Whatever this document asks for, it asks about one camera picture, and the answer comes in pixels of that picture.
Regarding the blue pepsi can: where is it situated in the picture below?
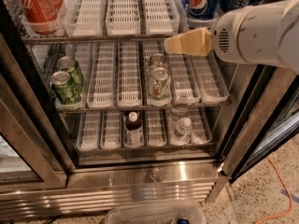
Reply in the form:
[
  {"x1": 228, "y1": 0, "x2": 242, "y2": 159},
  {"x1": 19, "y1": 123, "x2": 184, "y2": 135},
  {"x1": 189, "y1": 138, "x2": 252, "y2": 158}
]
[{"x1": 187, "y1": 0, "x2": 219, "y2": 20}]

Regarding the brown juice bottle white cap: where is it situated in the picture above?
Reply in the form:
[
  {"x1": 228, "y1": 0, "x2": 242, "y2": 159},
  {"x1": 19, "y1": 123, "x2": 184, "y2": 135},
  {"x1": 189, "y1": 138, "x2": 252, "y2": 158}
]
[{"x1": 125, "y1": 111, "x2": 143, "y2": 148}]

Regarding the white plastic can tray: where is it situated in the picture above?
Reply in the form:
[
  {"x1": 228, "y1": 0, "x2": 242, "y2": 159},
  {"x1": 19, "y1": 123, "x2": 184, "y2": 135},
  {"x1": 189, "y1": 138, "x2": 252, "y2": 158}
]
[
  {"x1": 106, "y1": 0, "x2": 140, "y2": 35},
  {"x1": 64, "y1": 0, "x2": 106, "y2": 37},
  {"x1": 143, "y1": 0, "x2": 179, "y2": 35}
]

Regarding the rear white green soda can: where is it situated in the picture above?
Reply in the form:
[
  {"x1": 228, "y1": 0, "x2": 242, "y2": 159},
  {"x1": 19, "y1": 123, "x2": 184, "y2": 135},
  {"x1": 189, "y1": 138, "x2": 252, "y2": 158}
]
[{"x1": 148, "y1": 53, "x2": 166, "y2": 70}]

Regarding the clear water bottle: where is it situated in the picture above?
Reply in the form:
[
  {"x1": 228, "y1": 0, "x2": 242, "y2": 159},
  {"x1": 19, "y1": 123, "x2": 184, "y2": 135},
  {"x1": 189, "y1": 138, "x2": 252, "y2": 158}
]
[
  {"x1": 175, "y1": 118, "x2": 192, "y2": 143},
  {"x1": 170, "y1": 107, "x2": 187, "y2": 121}
]

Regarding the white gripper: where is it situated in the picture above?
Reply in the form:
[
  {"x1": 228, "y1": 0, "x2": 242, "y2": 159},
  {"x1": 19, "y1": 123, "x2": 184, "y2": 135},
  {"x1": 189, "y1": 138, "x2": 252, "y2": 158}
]
[{"x1": 164, "y1": 0, "x2": 291, "y2": 67}]

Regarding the orange power cable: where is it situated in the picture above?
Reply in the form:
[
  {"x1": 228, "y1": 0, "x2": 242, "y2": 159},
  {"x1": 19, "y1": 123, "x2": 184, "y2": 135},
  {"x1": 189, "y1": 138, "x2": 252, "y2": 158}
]
[{"x1": 254, "y1": 156, "x2": 294, "y2": 224}]

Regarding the wire shelf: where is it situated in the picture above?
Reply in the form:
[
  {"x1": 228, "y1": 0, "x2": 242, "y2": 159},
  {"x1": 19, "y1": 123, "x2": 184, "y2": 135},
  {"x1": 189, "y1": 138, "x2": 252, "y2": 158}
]
[
  {"x1": 57, "y1": 99, "x2": 232, "y2": 114},
  {"x1": 19, "y1": 35, "x2": 168, "y2": 45}
]

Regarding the top wire shelf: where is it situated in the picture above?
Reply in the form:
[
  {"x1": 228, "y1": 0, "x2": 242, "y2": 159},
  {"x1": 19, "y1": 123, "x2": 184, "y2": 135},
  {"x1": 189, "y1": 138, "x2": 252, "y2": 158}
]
[{"x1": 19, "y1": 35, "x2": 168, "y2": 45}]

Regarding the front red cola can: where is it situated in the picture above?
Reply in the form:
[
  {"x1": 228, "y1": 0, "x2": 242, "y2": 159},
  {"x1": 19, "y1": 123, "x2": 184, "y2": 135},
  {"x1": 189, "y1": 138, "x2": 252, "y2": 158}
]
[{"x1": 18, "y1": 0, "x2": 58, "y2": 35}]

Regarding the stainless steel display fridge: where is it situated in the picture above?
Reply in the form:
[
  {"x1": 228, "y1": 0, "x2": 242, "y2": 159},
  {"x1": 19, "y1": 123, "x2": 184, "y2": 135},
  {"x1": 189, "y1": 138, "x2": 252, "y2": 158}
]
[{"x1": 0, "y1": 0, "x2": 299, "y2": 222}]

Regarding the open fridge glass door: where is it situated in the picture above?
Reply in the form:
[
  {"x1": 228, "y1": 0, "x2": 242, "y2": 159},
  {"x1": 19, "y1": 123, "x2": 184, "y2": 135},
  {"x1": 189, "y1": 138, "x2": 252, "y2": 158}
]
[{"x1": 222, "y1": 68, "x2": 299, "y2": 183}]

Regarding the front white green soda can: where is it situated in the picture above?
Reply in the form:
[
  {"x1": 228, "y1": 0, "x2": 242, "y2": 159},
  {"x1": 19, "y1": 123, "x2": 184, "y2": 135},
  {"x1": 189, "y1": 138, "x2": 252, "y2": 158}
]
[{"x1": 149, "y1": 67, "x2": 171, "y2": 101}]

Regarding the rear clear water bottle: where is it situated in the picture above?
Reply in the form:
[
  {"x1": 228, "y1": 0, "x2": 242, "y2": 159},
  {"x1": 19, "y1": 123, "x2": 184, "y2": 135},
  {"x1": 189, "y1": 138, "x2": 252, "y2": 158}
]
[{"x1": 170, "y1": 107, "x2": 187, "y2": 121}]

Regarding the clear plastic bin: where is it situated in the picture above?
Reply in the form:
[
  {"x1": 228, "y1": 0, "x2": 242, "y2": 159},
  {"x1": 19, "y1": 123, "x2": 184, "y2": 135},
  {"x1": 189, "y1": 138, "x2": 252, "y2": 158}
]
[{"x1": 105, "y1": 201, "x2": 206, "y2": 224}]

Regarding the blue can in bin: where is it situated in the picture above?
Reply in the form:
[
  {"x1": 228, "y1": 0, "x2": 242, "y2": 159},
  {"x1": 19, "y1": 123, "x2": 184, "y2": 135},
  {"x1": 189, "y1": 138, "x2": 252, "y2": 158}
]
[{"x1": 177, "y1": 218, "x2": 190, "y2": 224}]

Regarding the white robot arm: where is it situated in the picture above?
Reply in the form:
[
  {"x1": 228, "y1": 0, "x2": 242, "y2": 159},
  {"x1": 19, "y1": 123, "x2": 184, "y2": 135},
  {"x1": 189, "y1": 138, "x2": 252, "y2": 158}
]
[{"x1": 164, "y1": 0, "x2": 299, "y2": 74}]

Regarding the white green soda can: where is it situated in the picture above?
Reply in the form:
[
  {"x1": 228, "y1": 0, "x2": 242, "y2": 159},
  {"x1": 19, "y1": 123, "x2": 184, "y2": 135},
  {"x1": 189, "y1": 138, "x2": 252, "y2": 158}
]
[
  {"x1": 148, "y1": 53, "x2": 166, "y2": 70},
  {"x1": 149, "y1": 67, "x2": 171, "y2": 101}
]

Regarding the middle wire shelf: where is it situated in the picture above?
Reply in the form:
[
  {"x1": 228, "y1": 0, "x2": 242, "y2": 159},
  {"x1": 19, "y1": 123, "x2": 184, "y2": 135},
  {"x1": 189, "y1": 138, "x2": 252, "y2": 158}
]
[{"x1": 57, "y1": 99, "x2": 232, "y2": 114}]

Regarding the front clear water bottle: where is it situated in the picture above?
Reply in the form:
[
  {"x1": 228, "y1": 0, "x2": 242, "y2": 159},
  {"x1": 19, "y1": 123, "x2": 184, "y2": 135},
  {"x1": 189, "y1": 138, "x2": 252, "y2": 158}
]
[{"x1": 175, "y1": 118, "x2": 192, "y2": 143}]

